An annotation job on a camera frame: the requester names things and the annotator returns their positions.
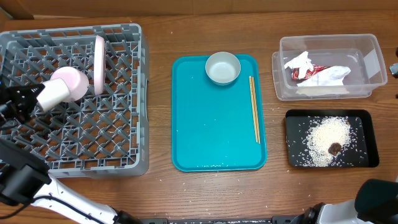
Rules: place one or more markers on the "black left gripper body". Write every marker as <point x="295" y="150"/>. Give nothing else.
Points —
<point x="12" y="107"/>

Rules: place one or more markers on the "white paper cup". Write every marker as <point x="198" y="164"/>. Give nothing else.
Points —
<point x="55" y="91"/>

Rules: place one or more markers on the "small pink bowl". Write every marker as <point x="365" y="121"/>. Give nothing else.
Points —
<point x="76" y="81"/>

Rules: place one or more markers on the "large white plate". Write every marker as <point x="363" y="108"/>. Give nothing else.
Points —
<point x="99" y="65"/>

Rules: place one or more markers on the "small white tissue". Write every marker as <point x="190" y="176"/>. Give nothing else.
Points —
<point x="302" y="61"/>

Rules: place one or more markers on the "pile of white rice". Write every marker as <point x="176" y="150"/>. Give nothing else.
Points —
<point x="309" y="138"/>

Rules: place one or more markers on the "brown food scrap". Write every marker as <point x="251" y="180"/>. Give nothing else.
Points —
<point x="335" y="149"/>

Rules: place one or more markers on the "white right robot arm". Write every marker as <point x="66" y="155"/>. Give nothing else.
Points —
<point x="375" y="202"/>

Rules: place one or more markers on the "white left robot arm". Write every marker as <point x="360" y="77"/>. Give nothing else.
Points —
<point x="25" y="179"/>

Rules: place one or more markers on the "black food waste tray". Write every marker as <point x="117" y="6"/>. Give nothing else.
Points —
<point x="366" y="119"/>

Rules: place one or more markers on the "grey dish rack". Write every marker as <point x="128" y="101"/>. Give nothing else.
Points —
<point x="99" y="135"/>

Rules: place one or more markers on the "teal plastic tray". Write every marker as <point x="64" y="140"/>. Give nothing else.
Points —
<point x="212" y="125"/>

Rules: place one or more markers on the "grey saucer bowl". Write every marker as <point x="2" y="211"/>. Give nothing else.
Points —
<point x="222" y="68"/>

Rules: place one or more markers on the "wooden chopstick left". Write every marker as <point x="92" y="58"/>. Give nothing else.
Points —
<point x="253" y="109"/>

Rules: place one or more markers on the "wooden chopstick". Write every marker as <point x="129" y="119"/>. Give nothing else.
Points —
<point x="253" y="109"/>

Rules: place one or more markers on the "wooden chopstick right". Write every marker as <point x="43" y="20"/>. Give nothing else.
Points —
<point x="255" y="110"/>

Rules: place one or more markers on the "clear plastic bin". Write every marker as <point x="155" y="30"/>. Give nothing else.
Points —
<point x="361" y="53"/>

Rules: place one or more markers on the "red snack wrapper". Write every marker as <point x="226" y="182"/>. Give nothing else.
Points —
<point x="296" y="75"/>

